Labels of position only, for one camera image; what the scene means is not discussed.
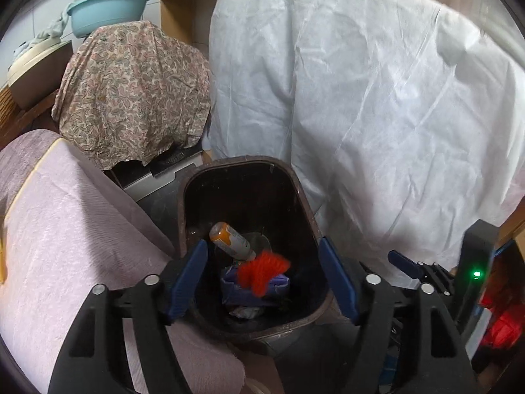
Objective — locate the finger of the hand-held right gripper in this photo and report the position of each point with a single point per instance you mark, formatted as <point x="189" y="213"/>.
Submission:
<point x="404" y="263"/>

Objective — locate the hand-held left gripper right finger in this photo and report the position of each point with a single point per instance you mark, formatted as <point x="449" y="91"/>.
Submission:
<point x="338" y="279"/>

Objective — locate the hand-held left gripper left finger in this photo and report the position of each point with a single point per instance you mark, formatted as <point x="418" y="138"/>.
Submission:
<point x="188" y="279"/>

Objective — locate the purple plastic bag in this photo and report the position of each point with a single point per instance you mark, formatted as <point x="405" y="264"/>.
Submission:
<point x="238" y="292"/>

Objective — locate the white bottle orange label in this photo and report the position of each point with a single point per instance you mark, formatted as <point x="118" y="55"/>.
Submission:
<point x="229" y="240"/>

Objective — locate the white tissue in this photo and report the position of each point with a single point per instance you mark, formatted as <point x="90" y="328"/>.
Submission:
<point x="246" y="312"/>

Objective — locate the red yarn pompom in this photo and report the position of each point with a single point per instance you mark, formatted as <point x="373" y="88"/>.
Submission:
<point x="266" y="273"/>

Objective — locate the dark brown trash bin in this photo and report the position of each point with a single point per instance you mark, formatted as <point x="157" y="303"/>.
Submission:
<point x="246" y="197"/>

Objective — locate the grey appliance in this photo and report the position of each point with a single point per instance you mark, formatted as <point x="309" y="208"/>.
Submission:
<point x="156" y="172"/>

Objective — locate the white cloth cover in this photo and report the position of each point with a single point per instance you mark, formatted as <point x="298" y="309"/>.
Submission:
<point x="369" y="111"/>

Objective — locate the paisley cloth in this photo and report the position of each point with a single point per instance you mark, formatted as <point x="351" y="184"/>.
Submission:
<point x="135" y="90"/>

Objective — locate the purple table runner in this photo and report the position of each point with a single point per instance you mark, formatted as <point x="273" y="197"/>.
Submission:
<point x="20" y="156"/>

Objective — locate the dark wooden counter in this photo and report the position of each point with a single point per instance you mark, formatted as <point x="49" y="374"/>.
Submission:
<point x="20" y="125"/>

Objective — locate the light wooden shelf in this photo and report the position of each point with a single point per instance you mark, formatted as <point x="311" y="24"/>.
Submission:
<point x="184" y="12"/>

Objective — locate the blue plastic basin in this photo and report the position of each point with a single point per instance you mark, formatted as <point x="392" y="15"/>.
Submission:
<point x="106" y="8"/>

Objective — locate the light blue towel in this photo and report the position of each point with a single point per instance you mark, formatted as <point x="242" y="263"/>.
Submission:
<point x="45" y="35"/>

